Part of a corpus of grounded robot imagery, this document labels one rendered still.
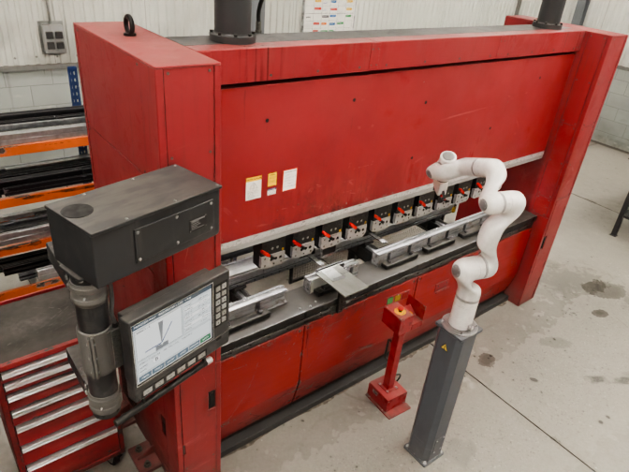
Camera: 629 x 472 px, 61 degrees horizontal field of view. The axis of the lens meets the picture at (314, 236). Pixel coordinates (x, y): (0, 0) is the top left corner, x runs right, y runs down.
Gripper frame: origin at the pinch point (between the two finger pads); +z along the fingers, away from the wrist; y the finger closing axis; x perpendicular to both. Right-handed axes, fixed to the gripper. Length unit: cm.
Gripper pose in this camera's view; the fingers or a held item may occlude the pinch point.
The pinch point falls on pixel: (437, 195)
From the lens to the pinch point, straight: 303.5
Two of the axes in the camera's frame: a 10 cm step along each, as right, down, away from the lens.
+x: 9.9, -1.2, 0.6
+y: 1.3, 8.2, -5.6
